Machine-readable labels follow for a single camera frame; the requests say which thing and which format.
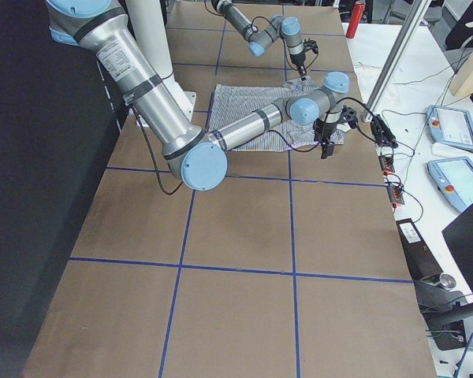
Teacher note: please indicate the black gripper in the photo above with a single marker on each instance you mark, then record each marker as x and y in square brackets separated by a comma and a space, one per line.
[323, 130]
[298, 61]

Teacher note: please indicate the striped polo shirt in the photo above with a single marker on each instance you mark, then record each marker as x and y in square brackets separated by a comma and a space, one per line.
[323, 102]

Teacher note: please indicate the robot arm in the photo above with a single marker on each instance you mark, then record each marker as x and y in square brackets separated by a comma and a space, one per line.
[129, 40]
[259, 40]

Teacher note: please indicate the orange terminal block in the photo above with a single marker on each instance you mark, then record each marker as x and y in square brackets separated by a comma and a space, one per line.
[393, 183]

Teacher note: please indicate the red cylinder bottle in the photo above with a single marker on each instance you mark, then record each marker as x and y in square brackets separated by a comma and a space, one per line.
[356, 16]

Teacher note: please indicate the upper teach pendant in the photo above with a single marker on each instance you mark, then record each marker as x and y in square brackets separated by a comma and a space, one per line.
[449, 126]

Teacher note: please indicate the teach pendant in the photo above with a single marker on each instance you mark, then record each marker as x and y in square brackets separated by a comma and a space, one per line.
[453, 177]
[449, 126]

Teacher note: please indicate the lower teach pendant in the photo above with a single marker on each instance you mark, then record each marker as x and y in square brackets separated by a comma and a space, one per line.
[453, 177]

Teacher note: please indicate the black box with label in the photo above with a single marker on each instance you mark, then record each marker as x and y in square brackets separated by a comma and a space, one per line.
[420, 260]

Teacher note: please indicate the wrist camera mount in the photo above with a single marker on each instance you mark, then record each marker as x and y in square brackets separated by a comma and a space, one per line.
[349, 116]
[310, 45]

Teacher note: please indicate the aluminium frame post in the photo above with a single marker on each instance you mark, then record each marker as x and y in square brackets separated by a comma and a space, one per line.
[404, 37]

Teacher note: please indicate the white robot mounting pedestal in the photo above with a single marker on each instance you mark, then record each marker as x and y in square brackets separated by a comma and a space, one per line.
[149, 30]

